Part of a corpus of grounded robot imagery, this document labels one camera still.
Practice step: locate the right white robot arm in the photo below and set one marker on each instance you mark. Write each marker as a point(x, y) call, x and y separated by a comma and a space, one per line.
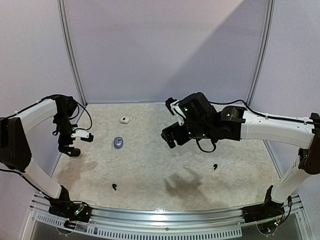
point(198, 119)

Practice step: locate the aluminium front rail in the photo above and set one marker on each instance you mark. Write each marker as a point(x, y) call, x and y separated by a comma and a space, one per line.
point(124, 224)

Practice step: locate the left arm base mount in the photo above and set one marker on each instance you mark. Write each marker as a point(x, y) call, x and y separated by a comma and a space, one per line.
point(73, 211)

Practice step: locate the blue-grey charging case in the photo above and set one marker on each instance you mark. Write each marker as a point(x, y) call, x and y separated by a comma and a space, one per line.
point(118, 142)

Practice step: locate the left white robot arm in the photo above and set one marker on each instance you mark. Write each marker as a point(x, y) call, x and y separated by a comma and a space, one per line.
point(27, 136)

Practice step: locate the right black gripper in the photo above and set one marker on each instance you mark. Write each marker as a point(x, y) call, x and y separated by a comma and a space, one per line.
point(175, 132)

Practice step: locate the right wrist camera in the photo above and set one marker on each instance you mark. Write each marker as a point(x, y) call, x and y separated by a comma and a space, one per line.
point(172, 105)

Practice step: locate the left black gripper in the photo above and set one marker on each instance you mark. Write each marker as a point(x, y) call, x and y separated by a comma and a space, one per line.
point(64, 148)

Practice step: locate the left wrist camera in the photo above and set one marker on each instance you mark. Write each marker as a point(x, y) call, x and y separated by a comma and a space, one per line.
point(83, 134)

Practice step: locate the white earbud charging case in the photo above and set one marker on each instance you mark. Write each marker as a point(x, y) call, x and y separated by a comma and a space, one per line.
point(124, 120)

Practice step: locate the right aluminium frame post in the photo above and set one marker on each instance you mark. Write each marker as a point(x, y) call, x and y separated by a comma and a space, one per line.
point(262, 50)

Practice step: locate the aluminium frame post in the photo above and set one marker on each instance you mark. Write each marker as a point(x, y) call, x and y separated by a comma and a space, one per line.
point(61, 5)
point(262, 50)

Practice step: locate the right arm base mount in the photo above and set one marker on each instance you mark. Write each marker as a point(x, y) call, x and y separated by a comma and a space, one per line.
point(267, 209)

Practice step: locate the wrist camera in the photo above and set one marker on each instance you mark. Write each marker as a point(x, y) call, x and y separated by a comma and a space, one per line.
point(172, 105)
point(83, 134)

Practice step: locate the left aluminium frame post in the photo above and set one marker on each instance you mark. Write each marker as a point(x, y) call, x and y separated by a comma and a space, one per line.
point(61, 5)

